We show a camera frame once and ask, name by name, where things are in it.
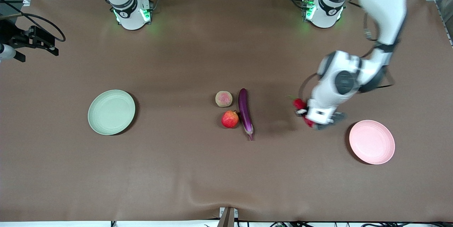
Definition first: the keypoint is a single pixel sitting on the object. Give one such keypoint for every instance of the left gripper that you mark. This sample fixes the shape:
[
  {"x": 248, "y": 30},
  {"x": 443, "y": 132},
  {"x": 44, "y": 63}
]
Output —
[{"x": 306, "y": 109}]

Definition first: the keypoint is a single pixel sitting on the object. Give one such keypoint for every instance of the red chili pepper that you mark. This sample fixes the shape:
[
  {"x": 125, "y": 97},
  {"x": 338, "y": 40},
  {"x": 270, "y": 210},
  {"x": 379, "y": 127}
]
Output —
[{"x": 299, "y": 104}]

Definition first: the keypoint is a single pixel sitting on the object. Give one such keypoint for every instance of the purple long eggplant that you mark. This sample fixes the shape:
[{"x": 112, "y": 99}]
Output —
[{"x": 244, "y": 110}]

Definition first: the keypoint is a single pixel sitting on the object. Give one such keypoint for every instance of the red apple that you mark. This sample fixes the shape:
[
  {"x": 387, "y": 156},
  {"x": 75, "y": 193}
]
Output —
[{"x": 230, "y": 119}]

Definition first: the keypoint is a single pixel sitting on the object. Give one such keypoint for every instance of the green pink round fruit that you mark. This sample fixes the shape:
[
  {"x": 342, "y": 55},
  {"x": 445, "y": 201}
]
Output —
[{"x": 224, "y": 99}]

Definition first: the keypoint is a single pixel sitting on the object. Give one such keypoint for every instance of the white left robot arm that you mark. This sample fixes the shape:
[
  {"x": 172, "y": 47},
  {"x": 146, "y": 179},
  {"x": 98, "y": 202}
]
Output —
[{"x": 385, "y": 7}]

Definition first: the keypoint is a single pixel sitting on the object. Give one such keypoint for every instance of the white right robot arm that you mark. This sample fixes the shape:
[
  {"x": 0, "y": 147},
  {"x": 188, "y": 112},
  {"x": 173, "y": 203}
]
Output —
[{"x": 131, "y": 11}]

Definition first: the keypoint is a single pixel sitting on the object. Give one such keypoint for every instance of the pink round plate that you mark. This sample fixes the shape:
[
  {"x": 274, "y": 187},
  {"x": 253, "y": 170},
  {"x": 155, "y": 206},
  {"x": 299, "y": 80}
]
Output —
[{"x": 371, "y": 142}]

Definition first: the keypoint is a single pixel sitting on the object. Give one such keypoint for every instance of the pale green round plate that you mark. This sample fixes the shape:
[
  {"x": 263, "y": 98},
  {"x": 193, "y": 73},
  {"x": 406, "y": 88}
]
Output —
[{"x": 111, "y": 112}]

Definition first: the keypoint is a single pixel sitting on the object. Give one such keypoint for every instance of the brown tablecloth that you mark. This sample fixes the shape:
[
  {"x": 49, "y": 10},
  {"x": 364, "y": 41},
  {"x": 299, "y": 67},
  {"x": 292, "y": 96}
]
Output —
[{"x": 212, "y": 170}]

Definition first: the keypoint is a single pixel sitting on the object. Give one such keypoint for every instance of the metal table edge bracket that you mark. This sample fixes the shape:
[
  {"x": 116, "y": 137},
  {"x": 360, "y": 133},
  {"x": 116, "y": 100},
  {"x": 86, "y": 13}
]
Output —
[{"x": 228, "y": 218}]

